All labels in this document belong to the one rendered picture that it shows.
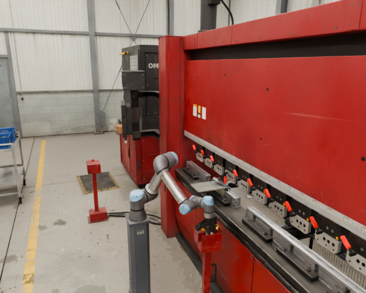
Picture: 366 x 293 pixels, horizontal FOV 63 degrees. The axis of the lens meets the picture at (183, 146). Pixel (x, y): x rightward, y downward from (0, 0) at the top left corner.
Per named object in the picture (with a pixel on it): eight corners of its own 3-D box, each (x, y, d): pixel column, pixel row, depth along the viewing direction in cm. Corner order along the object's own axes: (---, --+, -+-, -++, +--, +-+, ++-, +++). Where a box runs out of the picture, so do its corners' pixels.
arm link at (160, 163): (151, 154, 220) (190, 211, 208) (161, 152, 228) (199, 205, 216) (144, 163, 227) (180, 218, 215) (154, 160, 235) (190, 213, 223)
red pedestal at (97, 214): (87, 217, 412) (82, 158, 390) (106, 213, 421) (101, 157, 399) (88, 224, 394) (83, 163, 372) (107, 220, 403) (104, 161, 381)
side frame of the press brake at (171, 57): (160, 228, 384) (157, 37, 323) (219, 217, 414) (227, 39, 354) (167, 238, 361) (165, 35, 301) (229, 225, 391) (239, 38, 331)
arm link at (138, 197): (126, 207, 249) (126, 192, 246) (138, 202, 260) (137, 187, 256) (136, 211, 242) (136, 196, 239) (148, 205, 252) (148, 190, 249)
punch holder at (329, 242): (314, 240, 165) (317, 213, 160) (325, 237, 168) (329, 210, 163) (336, 256, 151) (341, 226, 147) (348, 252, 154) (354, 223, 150)
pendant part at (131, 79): (124, 139, 382) (121, 70, 360) (143, 138, 387) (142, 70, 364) (125, 149, 334) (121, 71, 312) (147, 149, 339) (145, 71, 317)
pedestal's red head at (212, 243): (193, 239, 242) (194, 219, 238) (212, 236, 246) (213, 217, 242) (201, 253, 224) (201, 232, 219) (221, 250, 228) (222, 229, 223)
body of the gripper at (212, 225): (218, 232, 224) (217, 217, 220) (207, 234, 222) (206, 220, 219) (214, 227, 231) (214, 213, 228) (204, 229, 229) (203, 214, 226)
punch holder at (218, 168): (214, 170, 272) (214, 153, 268) (222, 169, 275) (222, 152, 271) (221, 176, 259) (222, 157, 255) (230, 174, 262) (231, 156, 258)
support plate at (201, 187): (190, 185, 266) (190, 183, 266) (216, 181, 275) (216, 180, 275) (198, 193, 250) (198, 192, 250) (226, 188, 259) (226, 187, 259)
